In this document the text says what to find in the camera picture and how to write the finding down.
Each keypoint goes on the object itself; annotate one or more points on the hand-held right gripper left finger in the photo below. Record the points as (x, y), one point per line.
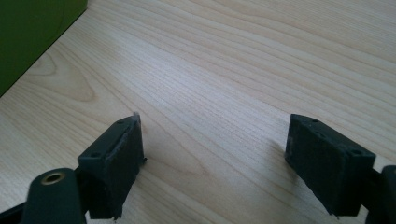
(116, 168)

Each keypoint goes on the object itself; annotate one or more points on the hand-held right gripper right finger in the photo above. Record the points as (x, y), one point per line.
(330, 168)

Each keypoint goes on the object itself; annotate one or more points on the green mat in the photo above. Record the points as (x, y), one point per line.
(29, 34)

